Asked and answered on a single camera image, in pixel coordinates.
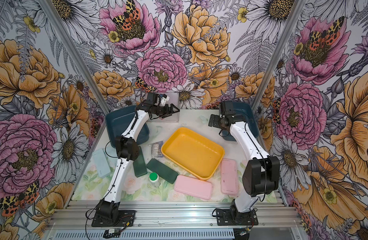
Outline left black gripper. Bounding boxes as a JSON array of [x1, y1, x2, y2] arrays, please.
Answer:
[[153, 103, 180, 118]]

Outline silver metal first-aid case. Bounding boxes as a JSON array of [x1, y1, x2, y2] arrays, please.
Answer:
[[152, 92, 180, 123]]

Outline teal storage tray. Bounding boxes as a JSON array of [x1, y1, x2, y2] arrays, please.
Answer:
[[106, 106, 150, 149], [219, 101, 258, 142]]

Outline yellow storage tray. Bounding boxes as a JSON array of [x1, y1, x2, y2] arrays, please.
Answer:
[[162, 127, 225, 181]]

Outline dark green pencil case slanted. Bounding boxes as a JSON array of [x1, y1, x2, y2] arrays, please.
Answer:
[[146, 159, 179, 185]]

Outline dark green pencil case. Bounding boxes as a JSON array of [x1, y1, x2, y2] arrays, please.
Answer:
[[133, 147, 148, 178]]

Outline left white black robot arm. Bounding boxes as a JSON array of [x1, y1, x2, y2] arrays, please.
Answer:
[[92, 94, 180, 227]]

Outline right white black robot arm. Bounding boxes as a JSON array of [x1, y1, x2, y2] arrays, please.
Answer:
[[208, 101, 280, 226]]

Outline pink pencil case right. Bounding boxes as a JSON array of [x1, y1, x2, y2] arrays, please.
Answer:
[[220, 159, 238, 195]]

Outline pink pencil case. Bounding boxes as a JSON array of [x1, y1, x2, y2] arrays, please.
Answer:
[[220, 159, 238, 195], [174, 175, 213, 200]]

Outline pink pencil case lower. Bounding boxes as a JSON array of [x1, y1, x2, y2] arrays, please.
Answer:
[[174, 175, 213, 200]]

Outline light blue pencil case outer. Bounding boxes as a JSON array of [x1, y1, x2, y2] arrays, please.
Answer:
[[92, 149, 111, 179]]

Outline small clear packet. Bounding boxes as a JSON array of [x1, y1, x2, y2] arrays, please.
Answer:
[[151, 141, 164, 158]]

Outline floral table mat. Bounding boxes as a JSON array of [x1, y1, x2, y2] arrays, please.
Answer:
[[72, 154, 235, 202]]

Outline green cap white bottle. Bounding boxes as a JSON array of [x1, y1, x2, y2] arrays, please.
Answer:
[[149, 172, 160, 188]]

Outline small green circuit board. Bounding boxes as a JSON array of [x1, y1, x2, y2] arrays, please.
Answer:
[[103, 228, 122, 239]]

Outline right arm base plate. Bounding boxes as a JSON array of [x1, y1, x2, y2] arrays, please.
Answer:
[[211, 208, 259, 227]]

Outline aluminium front rail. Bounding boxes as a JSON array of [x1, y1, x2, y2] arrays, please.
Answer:
[[47, 201, 302, 230]]

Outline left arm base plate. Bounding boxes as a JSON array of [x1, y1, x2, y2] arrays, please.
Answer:
[[91, 210, 136, 228]]

